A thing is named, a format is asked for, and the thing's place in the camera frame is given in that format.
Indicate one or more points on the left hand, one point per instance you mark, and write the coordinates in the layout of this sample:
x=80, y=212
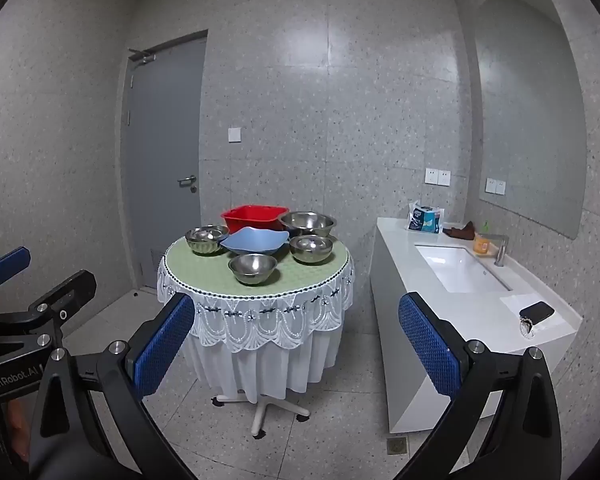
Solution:
x=19, y=429

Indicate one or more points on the door closer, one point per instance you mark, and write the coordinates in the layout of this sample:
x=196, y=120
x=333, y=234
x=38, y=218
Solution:
x=141, y=57

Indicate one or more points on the blue tissue pack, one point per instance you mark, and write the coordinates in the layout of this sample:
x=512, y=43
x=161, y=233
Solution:
x=425, y=219

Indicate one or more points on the blue wavy plate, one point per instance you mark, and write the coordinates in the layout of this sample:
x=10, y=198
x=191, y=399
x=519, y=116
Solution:
x=250, y=240

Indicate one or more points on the door handle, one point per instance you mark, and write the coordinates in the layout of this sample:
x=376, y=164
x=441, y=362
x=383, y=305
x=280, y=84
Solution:
x=189, y=182

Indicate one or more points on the red plastic basin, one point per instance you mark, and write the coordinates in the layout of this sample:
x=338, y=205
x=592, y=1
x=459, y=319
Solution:
x=255, y=216

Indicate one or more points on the brown cloth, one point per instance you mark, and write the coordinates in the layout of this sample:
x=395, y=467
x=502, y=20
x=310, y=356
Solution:
x=467, y=232

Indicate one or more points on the white sink counter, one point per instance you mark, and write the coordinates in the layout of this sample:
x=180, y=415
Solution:
x=480, y=300

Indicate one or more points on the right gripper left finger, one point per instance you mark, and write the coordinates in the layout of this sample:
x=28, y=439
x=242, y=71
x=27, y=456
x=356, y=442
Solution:
x=67, y=438

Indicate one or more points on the green checkered table mat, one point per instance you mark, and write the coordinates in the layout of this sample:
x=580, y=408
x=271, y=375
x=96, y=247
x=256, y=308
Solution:
x=231, y=276

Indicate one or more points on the round table white skirt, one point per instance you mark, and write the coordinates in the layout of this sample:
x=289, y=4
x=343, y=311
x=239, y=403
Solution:
x=254, y=344

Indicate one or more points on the white wall sockets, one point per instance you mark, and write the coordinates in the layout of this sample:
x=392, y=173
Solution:
x=438, y=177

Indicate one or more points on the black pouch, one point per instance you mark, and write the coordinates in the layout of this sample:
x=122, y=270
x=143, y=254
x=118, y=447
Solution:
x=531, y=316

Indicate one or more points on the orange soap bottle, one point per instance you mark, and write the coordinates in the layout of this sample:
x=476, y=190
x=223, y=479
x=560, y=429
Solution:
x=481, y=244

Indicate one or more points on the steel faucet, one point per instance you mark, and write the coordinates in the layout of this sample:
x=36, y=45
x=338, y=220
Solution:
x=501, y=241

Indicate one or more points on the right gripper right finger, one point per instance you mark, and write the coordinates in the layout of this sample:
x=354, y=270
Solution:
x=523, y=441

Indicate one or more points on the grey door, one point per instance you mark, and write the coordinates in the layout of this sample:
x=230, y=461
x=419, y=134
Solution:
x=160, y=142

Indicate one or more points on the floor drain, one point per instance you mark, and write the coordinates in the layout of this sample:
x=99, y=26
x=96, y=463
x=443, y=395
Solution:
x=397, y=446

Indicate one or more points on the wall mirror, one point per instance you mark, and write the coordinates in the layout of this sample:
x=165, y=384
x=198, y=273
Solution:
x=534, y=135

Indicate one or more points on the ridged steel bowl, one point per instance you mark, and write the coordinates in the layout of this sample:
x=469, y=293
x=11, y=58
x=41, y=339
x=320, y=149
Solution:
x=206, y=240

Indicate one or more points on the white light switch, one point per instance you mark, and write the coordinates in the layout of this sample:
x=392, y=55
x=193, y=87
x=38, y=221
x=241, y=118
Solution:
x=234, y=135

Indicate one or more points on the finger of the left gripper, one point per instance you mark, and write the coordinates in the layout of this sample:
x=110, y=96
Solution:
x=56, y=307
x=13, y=263

